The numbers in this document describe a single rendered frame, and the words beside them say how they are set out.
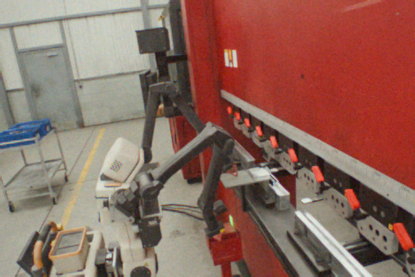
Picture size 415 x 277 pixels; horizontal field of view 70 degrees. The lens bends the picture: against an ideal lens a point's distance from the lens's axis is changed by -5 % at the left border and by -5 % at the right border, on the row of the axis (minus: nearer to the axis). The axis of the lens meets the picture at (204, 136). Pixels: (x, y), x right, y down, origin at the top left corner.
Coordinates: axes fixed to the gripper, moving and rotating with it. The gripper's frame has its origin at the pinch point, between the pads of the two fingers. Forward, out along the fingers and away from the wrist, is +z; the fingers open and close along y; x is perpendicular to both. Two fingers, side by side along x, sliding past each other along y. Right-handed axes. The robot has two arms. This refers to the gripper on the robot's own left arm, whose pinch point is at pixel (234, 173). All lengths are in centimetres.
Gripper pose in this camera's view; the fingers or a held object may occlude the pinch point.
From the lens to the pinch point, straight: 183.5
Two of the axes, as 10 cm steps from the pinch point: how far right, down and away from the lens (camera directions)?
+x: -8.0, 6.0, 0.1
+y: -1.9, -2.7, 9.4
